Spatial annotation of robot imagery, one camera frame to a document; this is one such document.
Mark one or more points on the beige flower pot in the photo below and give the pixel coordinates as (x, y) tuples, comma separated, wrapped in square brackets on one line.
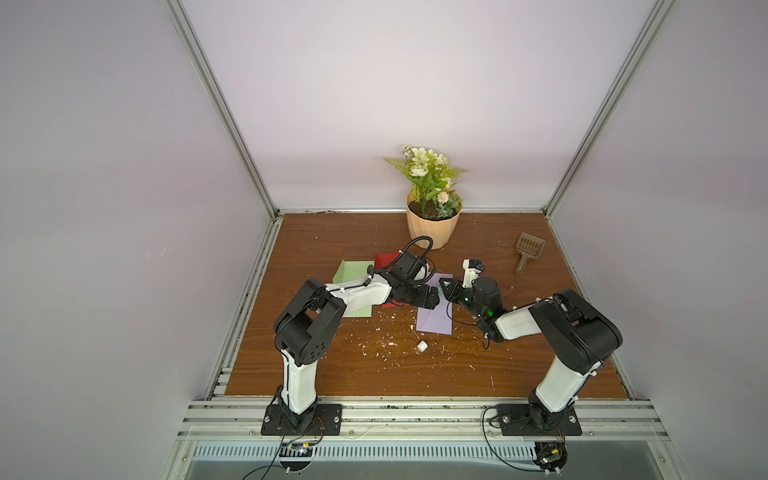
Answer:
[(440, 231)]

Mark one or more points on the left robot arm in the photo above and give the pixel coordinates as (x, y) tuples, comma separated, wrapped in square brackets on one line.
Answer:
[(307, 326)]

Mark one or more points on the brown plastic scoop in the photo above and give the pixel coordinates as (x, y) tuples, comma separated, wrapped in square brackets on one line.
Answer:
[(529, 247)]

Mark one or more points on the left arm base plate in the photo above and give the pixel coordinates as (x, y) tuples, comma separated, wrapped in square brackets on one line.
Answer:
[(319, 420)]

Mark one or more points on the red envelope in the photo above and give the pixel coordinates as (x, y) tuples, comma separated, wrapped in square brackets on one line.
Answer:
[(381, 261)]

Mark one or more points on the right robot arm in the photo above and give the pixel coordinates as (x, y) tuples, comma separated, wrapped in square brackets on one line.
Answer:
[(581, 337)]

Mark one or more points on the green envelope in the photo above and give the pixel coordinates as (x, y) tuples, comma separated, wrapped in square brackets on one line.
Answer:
[(353, 271)]

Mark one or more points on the purple envelope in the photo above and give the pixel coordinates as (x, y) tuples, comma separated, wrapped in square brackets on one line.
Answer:
[(439, 319)]

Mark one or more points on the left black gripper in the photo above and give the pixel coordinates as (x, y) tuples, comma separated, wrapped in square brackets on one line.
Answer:
[(423, 301)]

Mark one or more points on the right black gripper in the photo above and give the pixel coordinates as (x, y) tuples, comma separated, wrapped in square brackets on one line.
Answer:
[(459, 293)]

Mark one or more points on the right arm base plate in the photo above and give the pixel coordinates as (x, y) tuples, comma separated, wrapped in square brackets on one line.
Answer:
[(533, 420)]

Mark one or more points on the artificial flower plant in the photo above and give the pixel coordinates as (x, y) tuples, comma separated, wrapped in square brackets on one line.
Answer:
[(433, 179)]

